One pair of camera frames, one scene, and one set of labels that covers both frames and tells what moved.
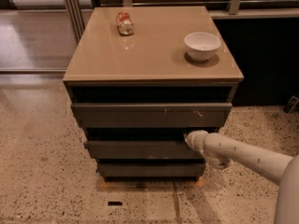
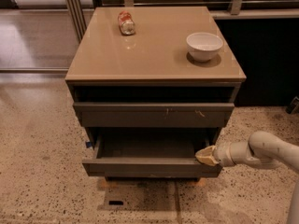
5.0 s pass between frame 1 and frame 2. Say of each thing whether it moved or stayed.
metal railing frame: stayed
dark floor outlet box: stayed
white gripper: moved
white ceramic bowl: stayed
